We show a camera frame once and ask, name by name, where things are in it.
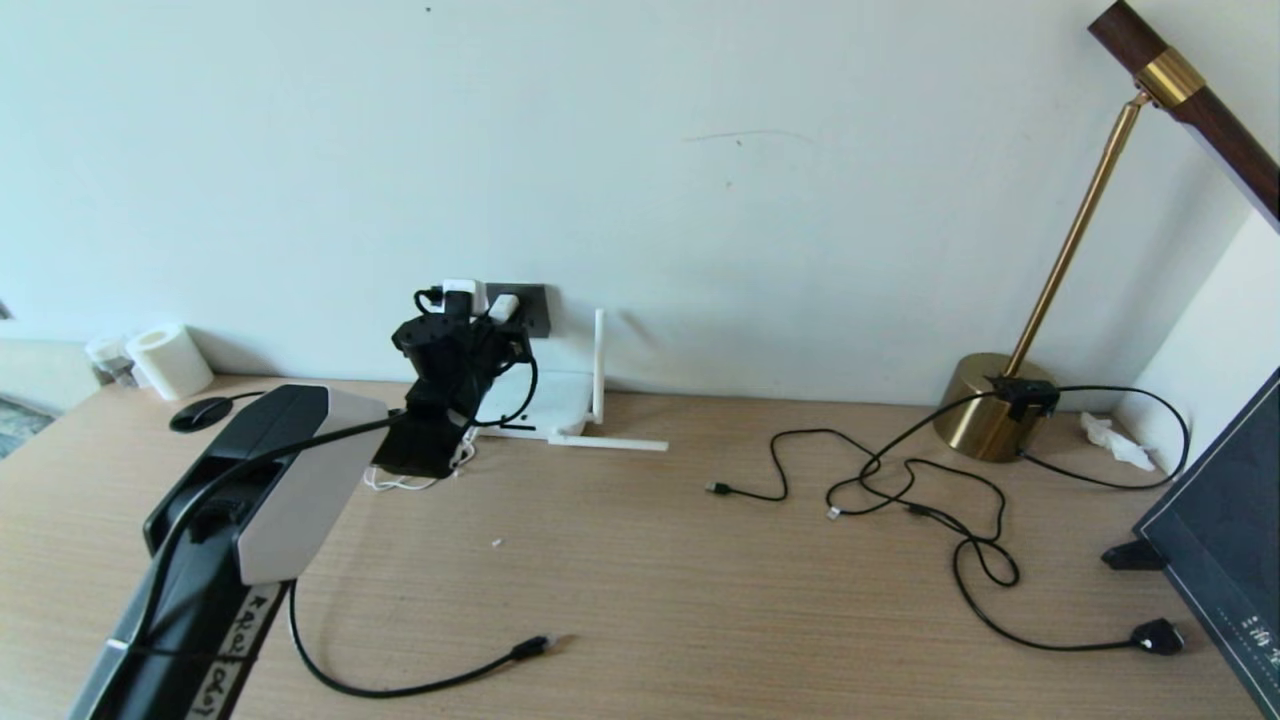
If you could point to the white router with four antennas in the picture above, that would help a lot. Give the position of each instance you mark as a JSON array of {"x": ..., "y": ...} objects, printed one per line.
[{"x": 565, "y": 395}]

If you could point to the white toilet paper roll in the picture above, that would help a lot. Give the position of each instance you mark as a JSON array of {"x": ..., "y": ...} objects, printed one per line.
[{"x": 170, "y": 361}]

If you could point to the black junction box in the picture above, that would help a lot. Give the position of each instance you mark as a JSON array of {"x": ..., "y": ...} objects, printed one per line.
[{"x": 1022, "y": 394}]

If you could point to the grey patterned cloth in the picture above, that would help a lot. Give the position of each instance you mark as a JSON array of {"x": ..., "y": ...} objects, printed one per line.
[{"x": 20, "y": 425}]

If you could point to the dark blue framed board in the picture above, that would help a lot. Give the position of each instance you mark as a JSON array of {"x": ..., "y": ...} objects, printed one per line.
[{"x": 1225, "y": 515}]

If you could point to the grey wall socket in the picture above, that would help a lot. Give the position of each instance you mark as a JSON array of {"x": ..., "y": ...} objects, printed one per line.
[{"x": 538, "y": 306}]

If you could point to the crumpled white tissue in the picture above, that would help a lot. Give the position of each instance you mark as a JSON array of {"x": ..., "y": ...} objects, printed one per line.
[{"x": 1110, "y": 436}]

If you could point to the black oval desk grommet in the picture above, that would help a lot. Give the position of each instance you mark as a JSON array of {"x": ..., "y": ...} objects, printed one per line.
[{"x": 200, "y": 414}]

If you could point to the white square power adapter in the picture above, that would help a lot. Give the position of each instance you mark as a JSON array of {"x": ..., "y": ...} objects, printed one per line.
[{"x": 503, "y": 307}]

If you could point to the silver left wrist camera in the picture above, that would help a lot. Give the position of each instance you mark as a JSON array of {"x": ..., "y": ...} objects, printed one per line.
[{"x": 468, "y": 292}]

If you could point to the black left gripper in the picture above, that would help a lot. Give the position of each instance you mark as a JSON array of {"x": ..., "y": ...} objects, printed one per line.
[{"x": 450, "y": 355}]

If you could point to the small clear jar white lid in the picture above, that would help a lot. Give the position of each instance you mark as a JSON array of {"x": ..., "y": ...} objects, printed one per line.
[{"x": 108, "y": 356}]

